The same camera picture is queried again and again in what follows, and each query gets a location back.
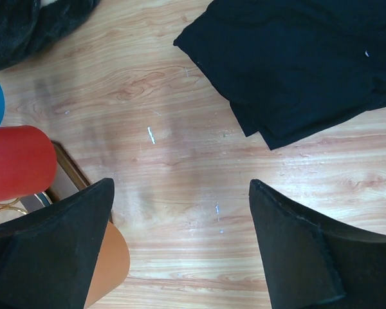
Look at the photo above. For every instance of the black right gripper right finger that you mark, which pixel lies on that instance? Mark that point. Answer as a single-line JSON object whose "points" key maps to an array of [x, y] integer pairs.
{"points": [[313, 261]]}

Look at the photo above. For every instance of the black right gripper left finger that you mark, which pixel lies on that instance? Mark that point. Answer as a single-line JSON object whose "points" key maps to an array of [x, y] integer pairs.
{"points": [[47, 257]]}

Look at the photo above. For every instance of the orange wine glass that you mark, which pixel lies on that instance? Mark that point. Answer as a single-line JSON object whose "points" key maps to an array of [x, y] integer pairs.
{"points": [[112, 265]]}

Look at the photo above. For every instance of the red wine glass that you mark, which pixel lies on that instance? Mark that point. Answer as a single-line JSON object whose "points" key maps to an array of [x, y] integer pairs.
{"points": [[28, 162]]}

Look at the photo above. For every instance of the black folded cloth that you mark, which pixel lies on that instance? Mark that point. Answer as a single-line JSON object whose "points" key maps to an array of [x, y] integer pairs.
{"points": [[290, 69]]}

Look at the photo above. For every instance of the black floral pillow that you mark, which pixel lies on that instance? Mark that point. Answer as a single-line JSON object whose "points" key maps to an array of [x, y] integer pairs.
{"points": [[29, 27]]}

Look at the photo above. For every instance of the gold wire wine glass rack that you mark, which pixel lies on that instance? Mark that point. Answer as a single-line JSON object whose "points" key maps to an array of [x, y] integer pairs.
{"points": [[69, 181]]}

